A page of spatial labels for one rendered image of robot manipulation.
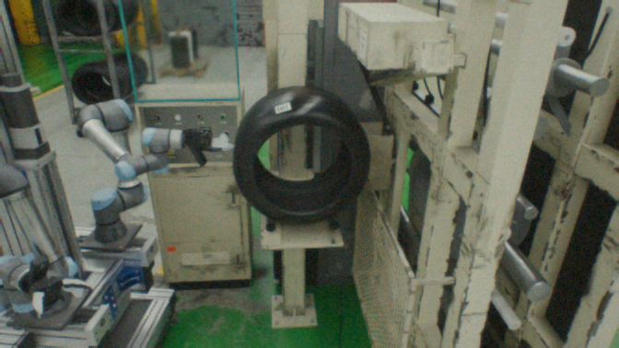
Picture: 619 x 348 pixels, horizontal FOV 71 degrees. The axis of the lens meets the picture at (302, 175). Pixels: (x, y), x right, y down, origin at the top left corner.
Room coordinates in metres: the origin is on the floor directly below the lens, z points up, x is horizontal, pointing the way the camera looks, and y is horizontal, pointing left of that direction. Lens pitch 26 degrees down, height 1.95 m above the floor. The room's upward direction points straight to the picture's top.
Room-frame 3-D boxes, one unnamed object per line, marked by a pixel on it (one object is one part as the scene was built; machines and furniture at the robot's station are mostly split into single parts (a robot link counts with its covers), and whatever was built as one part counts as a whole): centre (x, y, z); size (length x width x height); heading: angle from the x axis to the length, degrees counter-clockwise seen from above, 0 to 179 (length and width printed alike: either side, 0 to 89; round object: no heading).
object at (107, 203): (1.81, 0.94, 0.88); 0.13 x 0.12 x 0.14; 138
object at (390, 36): (1.68, -0.29, 1.71); 0.61 x 0.25 x 0.15; 4
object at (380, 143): (2.03, -0.35, 1.05); 0.20 x 0.15 x 0.30; 4
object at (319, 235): (1.78, 0.01, 0.80); 0.37 x 0.36 x 0.02; 94
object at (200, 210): (2.40, 0.62, 0.63); 0.56 x 0.41 x 1.27; 94
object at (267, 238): (1.77, 0.15, 0.84); 0.36 x 0.09 x 0.06; 4
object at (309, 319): (2.03, 0.05, 0.02); 0.27 x 0.27 x 0.04; 4
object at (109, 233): (1.80, 0.95, 0.77); 0.15 x 0.15 x 0.10
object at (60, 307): (1.31, 0.99, 0.77); 0.15 x 0.15 x 0.10
